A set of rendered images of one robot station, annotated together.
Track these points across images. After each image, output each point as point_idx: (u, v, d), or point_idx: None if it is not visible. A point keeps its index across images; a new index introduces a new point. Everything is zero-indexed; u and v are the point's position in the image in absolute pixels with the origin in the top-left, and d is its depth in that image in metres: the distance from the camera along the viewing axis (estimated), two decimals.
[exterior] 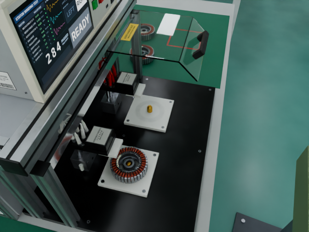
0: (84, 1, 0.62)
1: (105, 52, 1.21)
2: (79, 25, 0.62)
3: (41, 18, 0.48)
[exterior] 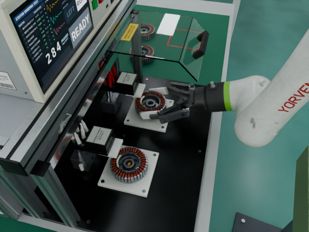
0: (84, 1, 0.62)
1: (105, 52, 1.21)
2: (79, 25, 0.62)
3: (41, 18, 0.48)
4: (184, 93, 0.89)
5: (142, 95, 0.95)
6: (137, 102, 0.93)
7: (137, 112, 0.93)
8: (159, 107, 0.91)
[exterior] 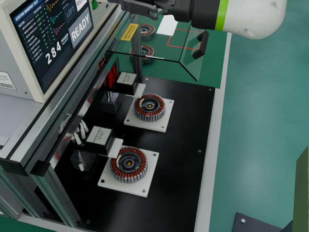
0: (84, 1, 0.62)
1: (105, 52, 1.21)
2: (79, 25, 0.62)
3: (41, 18, 0.48)
4: None
5: (142, 98, 0.96)
6: (136, 105, 0.94)
7: (136, 115, 0.94)
8: (158, 110, 0.92)
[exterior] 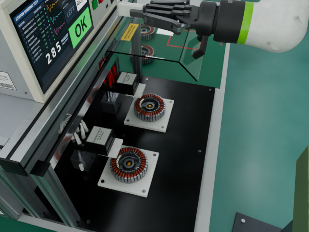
0: (84, 1, 0.62)
1: (105, 52, 1.21)
2: (79, 25, 0.62)
3: (41, 18, 0.48)
4: None
5: (142, 98, 0.96)
6: (136, 105, 0.94)
7: (136, 115, 0.94)
8: (158, 110, 0.92)
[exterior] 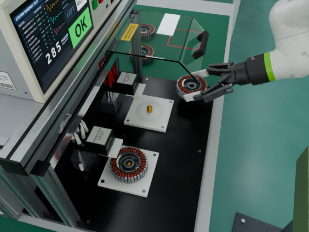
0: (84, 1, 0.62)
1: (105, 52, 1.21)
2: (79, 25, 0.62)
3: (41, 18, 0.48)
4: (226, 84, 0.91)
5: (184, 78, 0.99)
6: (179, 85, 0.97)
7: (179, 95, 0.97)
8: (202, 89, 0.95)
